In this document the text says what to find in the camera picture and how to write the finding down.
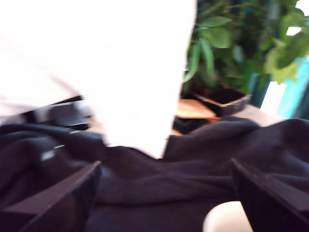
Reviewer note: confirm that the dark navy hoodie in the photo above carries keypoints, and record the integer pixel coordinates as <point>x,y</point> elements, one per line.
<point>169,178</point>

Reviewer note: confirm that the teal curtain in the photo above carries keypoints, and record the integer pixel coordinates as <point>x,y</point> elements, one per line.
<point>297,96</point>

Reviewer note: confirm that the black plant pot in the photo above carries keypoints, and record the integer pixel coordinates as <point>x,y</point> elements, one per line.
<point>224,101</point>

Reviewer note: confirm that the wooden board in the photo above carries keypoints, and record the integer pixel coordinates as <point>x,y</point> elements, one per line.
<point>193,110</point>

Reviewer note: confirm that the white hanging cloth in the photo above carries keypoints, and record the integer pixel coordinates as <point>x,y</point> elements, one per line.
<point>96,60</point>

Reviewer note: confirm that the green leafy houseplant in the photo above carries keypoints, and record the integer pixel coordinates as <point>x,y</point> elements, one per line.
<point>217,36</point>

